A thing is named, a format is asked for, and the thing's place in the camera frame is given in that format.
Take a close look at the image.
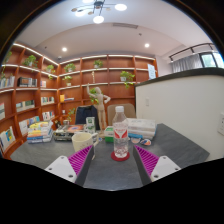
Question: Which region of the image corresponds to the dark book stack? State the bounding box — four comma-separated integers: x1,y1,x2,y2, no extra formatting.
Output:
53,123,87,142

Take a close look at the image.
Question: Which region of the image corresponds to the white wall notice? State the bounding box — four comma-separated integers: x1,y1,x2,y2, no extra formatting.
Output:
147,63,157,80

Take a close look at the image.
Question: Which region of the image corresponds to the black curtain rail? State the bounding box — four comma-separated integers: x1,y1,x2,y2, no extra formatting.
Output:
168,42,218,63

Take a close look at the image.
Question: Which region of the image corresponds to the branched ceiling lamp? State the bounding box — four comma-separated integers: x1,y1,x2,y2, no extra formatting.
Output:
70,0,128,25

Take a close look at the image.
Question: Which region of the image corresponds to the wooden artist mannequin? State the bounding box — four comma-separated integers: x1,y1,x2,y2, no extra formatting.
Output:
85,83,112,132

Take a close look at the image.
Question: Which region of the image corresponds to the tan chair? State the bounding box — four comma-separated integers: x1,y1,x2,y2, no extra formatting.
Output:
107,103,137,127

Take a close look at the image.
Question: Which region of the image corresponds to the dark chair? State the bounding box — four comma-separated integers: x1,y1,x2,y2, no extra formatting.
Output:
74,105,100,130

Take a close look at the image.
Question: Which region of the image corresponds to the grey curtain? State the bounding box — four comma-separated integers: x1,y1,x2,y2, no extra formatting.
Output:
171,54,204,74

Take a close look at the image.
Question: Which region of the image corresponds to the colourful book stack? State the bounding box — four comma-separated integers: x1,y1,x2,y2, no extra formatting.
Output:
26,120,55,144

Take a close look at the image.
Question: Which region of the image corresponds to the wooden wall shelf unit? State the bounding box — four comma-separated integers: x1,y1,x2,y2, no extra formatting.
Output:
0,42,158,159

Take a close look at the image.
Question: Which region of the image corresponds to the green and white box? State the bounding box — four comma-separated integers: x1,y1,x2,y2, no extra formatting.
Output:
104,125,115,144

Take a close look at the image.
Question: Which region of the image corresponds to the clear plastic water bottle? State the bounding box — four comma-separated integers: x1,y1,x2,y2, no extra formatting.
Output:
111,105,130,159

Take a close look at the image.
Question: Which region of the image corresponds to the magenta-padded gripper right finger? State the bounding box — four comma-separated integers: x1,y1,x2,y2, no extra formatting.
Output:
132,143,182,187

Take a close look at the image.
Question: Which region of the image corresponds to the white wall socket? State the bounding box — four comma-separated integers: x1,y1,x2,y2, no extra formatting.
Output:
217,112,224,136

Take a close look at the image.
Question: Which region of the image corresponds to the cream mug with red drawing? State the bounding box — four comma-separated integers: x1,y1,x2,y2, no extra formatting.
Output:
71,132,100,154

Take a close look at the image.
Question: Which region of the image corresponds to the white book stack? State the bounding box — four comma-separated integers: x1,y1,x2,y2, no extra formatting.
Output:
127,117,158,140

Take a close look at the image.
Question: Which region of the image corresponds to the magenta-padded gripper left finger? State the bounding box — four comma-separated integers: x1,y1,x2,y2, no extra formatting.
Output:
44,143,96,188

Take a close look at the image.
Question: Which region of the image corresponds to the ceiling air vent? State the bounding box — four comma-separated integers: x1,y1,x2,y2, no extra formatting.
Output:
112,22,139,30

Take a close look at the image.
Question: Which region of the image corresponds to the white carton with green print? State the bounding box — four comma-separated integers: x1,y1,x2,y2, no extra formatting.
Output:
85,116,97,134

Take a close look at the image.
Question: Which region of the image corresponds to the window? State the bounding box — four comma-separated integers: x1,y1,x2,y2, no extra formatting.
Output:
199,51,224,69

